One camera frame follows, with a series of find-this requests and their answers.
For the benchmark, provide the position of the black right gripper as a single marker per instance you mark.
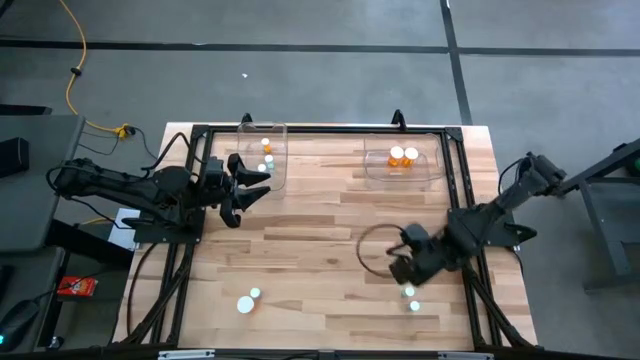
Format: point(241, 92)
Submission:
point(422, 250)

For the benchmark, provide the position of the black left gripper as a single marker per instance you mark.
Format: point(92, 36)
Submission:
point(215, 182)

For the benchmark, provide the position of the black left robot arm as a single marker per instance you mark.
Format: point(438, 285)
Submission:
point(125, 187)

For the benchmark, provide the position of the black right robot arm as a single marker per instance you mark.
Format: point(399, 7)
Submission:
point(520, 192)

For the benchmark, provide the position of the small orange pill bottle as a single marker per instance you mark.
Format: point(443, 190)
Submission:
point(266, 144)

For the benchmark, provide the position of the clear plastic bin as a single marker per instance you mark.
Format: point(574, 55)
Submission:
point(430, 167)
point(280, 145)

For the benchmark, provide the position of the red small box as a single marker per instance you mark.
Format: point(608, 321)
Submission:
point(77, 286)

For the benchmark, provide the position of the black metal stand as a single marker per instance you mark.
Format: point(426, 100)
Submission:
point(610, 225)

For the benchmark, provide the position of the grey desk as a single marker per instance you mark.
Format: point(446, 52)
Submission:
point(30, 210)

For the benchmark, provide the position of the black box on desk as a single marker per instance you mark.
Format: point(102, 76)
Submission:
point(12, 156)

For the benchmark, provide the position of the black computer mouse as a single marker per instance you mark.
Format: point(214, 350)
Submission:
point(17, 320)

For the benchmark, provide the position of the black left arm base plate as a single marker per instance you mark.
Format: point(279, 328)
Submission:
point(170, 234)

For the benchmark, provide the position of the silver aluminium bracket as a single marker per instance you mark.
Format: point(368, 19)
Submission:
point(186, 354)
point(465, 356)

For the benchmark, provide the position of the black aluminium table frame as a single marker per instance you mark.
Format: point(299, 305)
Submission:
point(325, 129)

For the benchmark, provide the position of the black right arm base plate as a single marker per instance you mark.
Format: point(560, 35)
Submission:
point(515, 234)

